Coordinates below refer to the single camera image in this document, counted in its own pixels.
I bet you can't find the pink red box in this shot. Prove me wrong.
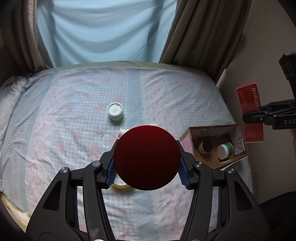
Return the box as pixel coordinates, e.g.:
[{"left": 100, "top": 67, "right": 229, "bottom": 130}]
[{"left": 236, "top": 83, "right": 264, "bottom": 143}]

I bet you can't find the green white jar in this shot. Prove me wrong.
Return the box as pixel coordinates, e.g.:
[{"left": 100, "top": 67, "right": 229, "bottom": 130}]
[{"left": 216, "top": 142, "right": 234, "bottom": 160}]

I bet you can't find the black lid jar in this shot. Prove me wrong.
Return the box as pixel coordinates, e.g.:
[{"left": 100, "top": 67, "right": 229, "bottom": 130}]
[{"left": 198, "top": 140, "right": 213, "bottom": 154}]

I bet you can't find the yellow tape roll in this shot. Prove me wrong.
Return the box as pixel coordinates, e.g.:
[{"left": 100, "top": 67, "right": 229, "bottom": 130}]
[{"left": 111, "top": 183, "right": 130, "bottom": 189}]

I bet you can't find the white vitamin bottle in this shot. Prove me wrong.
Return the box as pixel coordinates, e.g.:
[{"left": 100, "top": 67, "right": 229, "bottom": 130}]
[{"left": 118, "top": 123, "right": 158, "bottom": 138}]

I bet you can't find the red lid jar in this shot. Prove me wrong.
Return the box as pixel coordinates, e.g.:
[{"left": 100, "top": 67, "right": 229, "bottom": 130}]
[{"left": 113, "top": 126, "right": 181, "bottom": 191}]

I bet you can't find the person's right hand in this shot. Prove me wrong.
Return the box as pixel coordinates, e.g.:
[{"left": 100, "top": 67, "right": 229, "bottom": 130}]
[{"left": 290, "top": 129, "right": 296, "bottom": 153}]

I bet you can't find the yellow patterned cloth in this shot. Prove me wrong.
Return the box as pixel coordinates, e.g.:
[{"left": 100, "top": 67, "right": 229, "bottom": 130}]
[{"left": 1, "top": 193, "right": 31, "bottom": 232}]

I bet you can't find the pink cardboard box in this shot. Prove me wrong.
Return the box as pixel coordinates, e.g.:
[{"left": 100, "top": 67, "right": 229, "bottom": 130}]
[{"left": 180, "top": 124, "right": 248, "bottom": 170}]

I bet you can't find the right brown curtain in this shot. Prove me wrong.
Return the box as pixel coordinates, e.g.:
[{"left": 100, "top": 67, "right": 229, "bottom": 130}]
[{"left": 159, "top": 0, "right": 252, "bottom": 82}]

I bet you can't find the brown curtain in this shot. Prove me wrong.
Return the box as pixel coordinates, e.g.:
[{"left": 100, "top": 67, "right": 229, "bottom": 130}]
[
  {"left": 2, "top": 1, "right": 53, "bottom": 72},
  {"left": 159, "top": 0, "right": 252, "bottom": 82}
]

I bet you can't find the blue floral bedsheet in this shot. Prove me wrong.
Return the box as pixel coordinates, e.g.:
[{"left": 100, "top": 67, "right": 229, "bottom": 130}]
[{"left": 0, "top": 61, "right": 254, "bottom": 241}]

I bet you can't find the pale green lid jar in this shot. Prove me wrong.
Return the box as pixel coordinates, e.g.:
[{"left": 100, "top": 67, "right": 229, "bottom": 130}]
[{"left": 107, "top": 102, "right": 123, "bottom": 121}]

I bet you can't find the floral pillow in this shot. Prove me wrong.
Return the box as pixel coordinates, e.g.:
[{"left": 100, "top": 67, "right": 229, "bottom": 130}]
[{"left": 1, "top": 74, "right": 35, "bottom": 145}]

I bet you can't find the left brown curtain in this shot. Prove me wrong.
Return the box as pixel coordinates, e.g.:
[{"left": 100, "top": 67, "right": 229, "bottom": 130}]
[{"left": 2, "top": 1, "right": 53, "bottom": 72}]

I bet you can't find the light blue hanging cloth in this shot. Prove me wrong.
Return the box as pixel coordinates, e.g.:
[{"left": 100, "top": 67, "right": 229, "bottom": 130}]
[{"left": 37, "top": 1, "right": 177, "bottom": 67}]

